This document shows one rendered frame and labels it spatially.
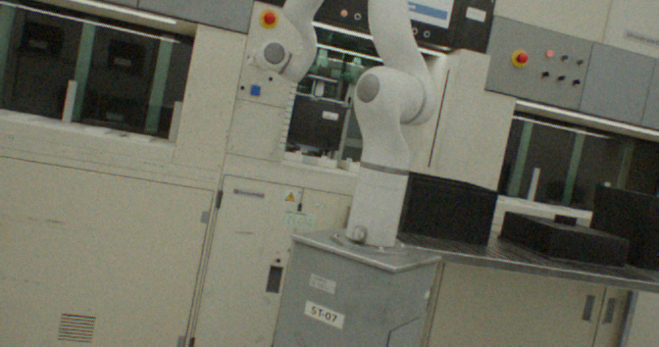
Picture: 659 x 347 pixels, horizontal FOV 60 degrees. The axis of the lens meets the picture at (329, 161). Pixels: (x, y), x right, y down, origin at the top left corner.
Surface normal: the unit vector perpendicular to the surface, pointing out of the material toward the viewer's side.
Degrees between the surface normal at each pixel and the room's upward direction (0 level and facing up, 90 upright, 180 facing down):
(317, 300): 90
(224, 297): 90
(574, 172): 90
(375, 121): 127
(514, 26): 90
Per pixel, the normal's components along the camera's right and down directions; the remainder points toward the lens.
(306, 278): -0.51, -0.06
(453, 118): 0.23, 0.10
